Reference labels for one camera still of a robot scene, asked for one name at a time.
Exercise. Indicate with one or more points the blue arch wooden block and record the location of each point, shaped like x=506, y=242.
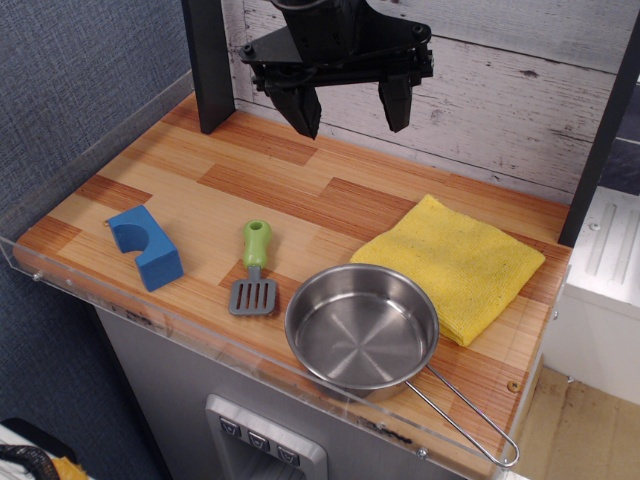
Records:
x=158, y=261

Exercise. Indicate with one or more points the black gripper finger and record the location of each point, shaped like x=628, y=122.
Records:
x=395, y=94
x=299, y=105

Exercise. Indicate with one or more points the yellow cloth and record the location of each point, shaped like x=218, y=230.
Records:
x=470, y=270

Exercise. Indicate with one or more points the black left vertical post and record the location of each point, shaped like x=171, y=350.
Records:
x=209, y=58

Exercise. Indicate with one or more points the black right vertical post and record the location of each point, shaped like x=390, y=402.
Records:
x=611, y=120

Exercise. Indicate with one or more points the stainless steel pan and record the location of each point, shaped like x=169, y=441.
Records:
x=368, y=331

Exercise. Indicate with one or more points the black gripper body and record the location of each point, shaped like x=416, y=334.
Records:
x=329, y=43

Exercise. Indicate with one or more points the clear acrylic guard rail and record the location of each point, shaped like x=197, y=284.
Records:
x=323, y=199

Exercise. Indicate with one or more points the green handled grey spatula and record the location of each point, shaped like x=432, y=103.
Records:
x=255, y=294

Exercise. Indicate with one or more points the silver dispenser button panel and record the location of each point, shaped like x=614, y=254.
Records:
x=250, y=446

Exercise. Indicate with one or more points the white ridged side unit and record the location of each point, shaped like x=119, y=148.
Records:
x=593, y=334

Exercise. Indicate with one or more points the black yellow object corner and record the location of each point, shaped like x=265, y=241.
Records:
x=39, y=465

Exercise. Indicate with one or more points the black vertical post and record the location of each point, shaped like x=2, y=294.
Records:
x=209, y=58
x=611, y=120

